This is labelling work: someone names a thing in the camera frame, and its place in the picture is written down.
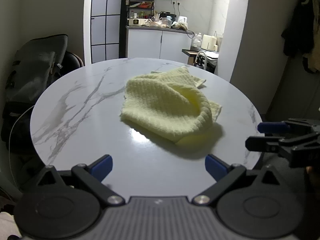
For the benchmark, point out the pile of clear food bags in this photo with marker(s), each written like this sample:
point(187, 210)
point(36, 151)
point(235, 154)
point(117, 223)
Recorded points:
point(160, 24)

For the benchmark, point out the dark hanging jacket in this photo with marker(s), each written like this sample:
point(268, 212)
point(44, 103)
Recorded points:
point(297, 30)

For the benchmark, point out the dark grey bag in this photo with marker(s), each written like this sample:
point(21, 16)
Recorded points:
point(32, 75)

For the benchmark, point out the pale yellow knitted towel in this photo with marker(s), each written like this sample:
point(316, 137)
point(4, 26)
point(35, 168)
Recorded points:
point(162, 105)

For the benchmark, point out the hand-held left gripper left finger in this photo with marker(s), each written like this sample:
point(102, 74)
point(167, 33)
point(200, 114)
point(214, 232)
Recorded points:
point(102, 167)

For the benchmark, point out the cream electric cooker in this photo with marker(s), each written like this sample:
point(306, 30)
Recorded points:
point(136, 22)

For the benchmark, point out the cream countertop appliance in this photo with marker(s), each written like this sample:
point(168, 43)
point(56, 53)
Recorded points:
point(207, 42)

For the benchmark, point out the black-framed glass door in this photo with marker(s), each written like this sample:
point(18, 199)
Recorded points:
point(98, 2)

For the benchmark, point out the light blue cup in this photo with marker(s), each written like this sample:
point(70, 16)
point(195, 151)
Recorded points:
point(169, 18)

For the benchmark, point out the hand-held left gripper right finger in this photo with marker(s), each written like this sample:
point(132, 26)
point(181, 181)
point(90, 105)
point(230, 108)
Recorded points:
point(215, 167)

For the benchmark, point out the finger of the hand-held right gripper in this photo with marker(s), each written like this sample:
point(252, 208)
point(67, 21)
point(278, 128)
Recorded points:
point(257, 143)
point(271, 127)

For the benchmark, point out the white base cabinet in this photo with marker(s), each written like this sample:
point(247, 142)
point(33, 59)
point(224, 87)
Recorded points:
point(145, 42)

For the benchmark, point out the black spice rack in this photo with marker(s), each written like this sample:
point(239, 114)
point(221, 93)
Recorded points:
point(141, 5)

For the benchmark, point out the white kettle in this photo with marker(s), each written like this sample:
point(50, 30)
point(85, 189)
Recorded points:
point(182, 20)

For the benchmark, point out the clear plastic jar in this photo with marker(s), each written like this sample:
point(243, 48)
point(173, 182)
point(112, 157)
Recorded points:
point(196, 42)

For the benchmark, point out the dark brown chair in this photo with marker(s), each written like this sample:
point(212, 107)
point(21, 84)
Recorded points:
point(72, 61)

